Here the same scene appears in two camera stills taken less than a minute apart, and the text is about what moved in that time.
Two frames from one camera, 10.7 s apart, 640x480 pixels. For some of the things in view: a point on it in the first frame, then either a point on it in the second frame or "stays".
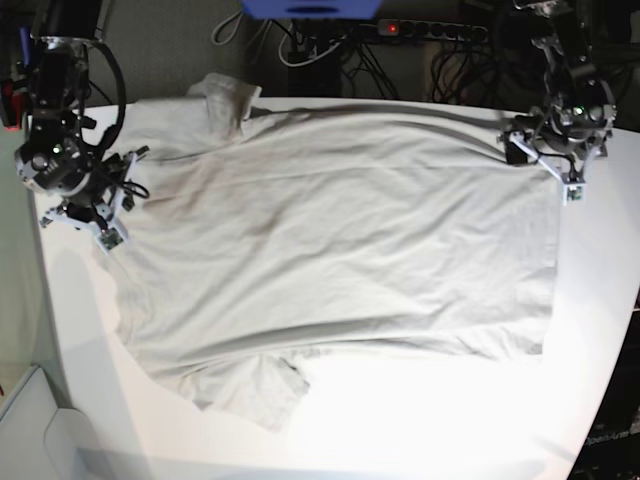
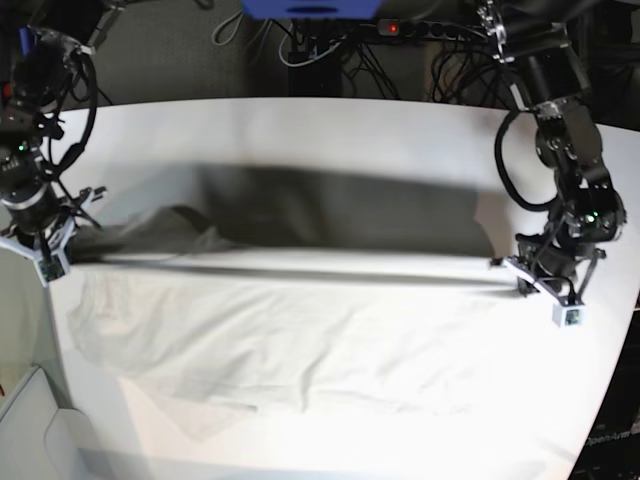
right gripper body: x=569 y=136 to x=542 y=262
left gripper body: x=101 y=204 to x=42 y=220
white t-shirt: x=264 y=237 to x=206 y=335
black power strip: x=410 y=28 stays
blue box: x=312 y=9 stays
